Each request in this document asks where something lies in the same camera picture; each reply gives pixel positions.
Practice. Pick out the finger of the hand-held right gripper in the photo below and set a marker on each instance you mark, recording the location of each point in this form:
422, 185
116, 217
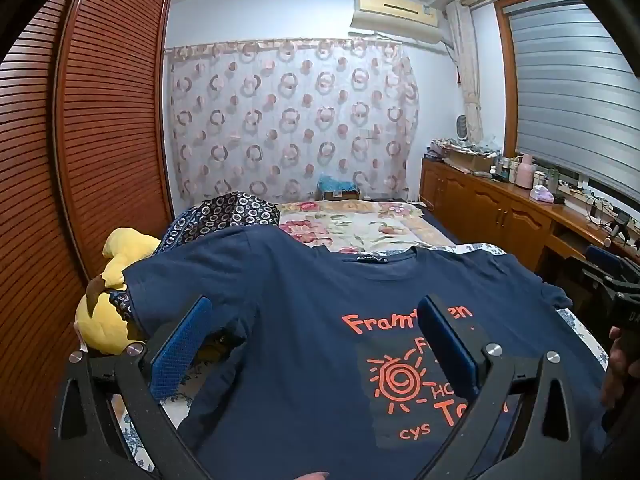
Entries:
602, 260

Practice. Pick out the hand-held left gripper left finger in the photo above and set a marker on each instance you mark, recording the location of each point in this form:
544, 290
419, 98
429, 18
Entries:
182, 345

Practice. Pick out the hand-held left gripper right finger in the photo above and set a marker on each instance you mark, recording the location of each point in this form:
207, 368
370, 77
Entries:
450, 350

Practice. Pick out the navy printed t-shirt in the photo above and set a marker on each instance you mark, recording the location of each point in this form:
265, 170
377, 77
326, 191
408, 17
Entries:
300, 360

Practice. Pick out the person's right hand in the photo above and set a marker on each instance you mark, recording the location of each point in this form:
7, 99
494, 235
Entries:
622, 367

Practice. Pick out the blue floral white bedspread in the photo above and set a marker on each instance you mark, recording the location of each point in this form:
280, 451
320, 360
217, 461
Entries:
582, 340

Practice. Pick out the yellow plush toy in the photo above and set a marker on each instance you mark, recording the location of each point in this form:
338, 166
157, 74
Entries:
100, 327

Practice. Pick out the purple tissue pack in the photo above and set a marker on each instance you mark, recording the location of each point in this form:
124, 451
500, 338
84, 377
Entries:
541, 195

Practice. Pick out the pink thermos jug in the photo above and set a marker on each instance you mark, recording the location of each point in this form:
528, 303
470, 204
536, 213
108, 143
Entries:
526, 172

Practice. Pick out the navy bed sheet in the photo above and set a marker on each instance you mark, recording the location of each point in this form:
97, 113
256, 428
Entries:
440, 227

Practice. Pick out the long wooden cabinet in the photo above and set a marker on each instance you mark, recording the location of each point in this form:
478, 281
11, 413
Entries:
480, 205

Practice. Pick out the dark circle-patterned pillow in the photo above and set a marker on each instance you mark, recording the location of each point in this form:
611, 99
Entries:
235, 212

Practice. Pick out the pink floral beige blanket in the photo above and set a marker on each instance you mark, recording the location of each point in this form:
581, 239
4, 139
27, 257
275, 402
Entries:
360, 225

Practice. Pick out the cluttered cardboard box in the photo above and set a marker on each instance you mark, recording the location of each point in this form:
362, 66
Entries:
470, 160

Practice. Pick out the grey window blind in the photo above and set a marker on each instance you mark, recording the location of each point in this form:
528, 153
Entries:
565, 85

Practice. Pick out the small white fan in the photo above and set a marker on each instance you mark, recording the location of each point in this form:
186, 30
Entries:
462, 127

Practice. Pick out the crumpled blue cloth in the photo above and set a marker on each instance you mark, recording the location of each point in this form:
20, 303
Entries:
335, 182

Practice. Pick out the tied beige curtain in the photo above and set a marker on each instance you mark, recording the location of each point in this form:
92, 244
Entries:
467, 70

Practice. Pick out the brown louvred wooden wardrobe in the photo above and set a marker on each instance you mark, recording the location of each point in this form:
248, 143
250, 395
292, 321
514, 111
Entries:
100, 110

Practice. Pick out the sheer circle-patterned curtain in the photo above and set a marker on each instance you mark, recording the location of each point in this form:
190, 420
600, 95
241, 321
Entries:
290, 120

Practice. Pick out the wooden window frame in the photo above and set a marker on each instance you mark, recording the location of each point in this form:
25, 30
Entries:
509, 85

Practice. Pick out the beige wall air conditioner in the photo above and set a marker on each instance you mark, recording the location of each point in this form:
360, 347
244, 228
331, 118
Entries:
395, 12

